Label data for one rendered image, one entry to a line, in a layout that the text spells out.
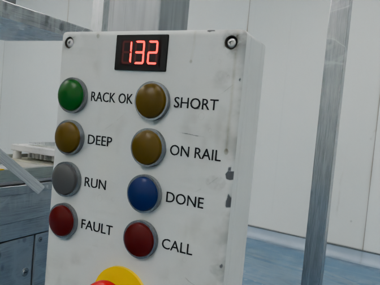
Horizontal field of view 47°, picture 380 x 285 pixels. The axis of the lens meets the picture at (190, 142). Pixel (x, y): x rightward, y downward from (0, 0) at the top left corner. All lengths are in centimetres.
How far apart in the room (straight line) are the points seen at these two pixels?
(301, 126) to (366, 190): 73
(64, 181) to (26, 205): 89
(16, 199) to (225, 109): 98
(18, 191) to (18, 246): 19
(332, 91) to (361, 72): 228
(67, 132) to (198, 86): 12
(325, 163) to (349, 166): 226
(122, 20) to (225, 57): 16
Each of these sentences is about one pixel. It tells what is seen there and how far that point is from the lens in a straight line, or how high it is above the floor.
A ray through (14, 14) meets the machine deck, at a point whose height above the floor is 121.
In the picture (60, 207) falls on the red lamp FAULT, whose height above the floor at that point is 92.
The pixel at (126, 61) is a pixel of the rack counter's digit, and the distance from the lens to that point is 36.
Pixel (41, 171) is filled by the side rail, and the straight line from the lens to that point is 128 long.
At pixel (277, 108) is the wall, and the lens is 390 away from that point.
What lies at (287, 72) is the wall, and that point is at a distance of 391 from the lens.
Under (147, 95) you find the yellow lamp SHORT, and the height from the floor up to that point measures 102.
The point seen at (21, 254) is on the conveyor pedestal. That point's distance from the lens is 137.
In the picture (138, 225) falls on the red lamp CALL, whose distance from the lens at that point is 35.
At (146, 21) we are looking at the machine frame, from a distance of 43.
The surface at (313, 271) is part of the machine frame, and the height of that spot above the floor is 55.
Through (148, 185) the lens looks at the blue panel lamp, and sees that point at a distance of 34.
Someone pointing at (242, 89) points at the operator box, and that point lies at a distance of 31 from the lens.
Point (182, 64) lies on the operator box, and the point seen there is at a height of 104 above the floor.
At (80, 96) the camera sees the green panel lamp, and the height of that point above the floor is 101.
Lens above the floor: 100
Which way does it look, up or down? 3 degrees down
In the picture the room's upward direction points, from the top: 5 degrees clockwise
